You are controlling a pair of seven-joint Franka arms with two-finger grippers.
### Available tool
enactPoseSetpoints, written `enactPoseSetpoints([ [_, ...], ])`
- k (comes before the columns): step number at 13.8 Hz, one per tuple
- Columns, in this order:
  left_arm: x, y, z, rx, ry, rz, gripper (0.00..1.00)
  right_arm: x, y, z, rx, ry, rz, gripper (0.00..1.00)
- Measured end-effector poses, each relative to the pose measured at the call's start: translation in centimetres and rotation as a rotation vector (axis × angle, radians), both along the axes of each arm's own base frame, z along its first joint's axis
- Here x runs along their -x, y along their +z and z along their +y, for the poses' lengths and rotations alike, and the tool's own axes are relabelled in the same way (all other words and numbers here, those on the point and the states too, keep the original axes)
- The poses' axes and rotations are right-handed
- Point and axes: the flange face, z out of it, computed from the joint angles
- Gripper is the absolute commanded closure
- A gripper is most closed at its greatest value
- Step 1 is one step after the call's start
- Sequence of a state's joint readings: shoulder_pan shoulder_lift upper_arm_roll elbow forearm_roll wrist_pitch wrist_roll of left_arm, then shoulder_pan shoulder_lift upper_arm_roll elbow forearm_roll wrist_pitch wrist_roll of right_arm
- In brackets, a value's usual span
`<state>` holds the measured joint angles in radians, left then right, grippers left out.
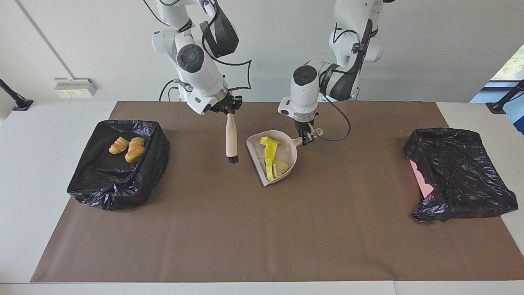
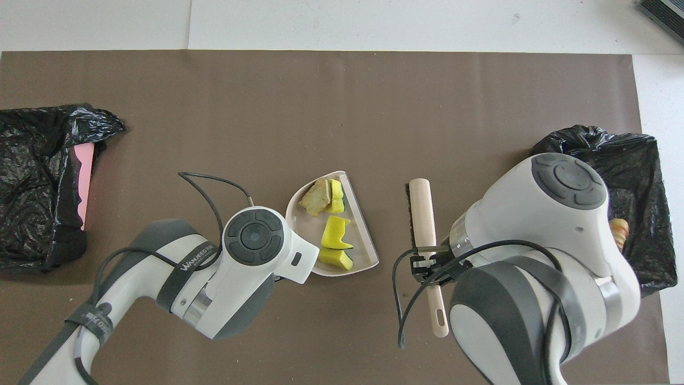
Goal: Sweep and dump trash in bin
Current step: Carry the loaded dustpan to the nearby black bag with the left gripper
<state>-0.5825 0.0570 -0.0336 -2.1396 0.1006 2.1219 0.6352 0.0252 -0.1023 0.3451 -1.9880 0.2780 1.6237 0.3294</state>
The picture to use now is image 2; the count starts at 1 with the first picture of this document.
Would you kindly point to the beige hand brush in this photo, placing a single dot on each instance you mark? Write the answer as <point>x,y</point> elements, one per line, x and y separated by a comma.
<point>422,214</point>

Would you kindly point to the dark ribbed object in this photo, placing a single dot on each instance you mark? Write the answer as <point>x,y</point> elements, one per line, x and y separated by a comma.
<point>665,16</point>

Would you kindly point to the pink plastic bin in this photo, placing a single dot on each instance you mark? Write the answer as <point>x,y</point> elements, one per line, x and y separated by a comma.
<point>84,182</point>

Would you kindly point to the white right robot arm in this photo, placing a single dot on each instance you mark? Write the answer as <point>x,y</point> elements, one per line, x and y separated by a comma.
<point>566,182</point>

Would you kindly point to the yellow sponge piece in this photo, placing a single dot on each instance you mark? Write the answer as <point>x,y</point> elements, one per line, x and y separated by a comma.
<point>336,195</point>
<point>335,259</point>
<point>334,231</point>

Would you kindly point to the beige ridged food piece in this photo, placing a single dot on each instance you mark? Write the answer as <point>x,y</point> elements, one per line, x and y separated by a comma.
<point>316,198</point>

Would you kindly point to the pale pink dustpan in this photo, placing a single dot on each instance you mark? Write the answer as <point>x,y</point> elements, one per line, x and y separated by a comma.
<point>310,230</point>

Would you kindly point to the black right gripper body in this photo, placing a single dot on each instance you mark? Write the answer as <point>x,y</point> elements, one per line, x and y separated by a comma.
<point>455,264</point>

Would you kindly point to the crumpled black trash bag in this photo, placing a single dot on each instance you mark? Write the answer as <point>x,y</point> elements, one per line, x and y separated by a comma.
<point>32,160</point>

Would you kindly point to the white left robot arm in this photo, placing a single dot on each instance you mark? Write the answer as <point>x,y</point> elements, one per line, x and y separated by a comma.
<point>251,235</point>

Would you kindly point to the toy croissant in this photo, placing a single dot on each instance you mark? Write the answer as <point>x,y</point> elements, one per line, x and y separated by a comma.
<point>620,232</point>

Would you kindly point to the brown table mat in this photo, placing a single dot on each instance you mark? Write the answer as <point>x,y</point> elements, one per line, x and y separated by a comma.
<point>267,107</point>

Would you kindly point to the black bag covered bin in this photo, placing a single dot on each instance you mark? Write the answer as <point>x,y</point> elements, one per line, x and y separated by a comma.
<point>646,187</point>

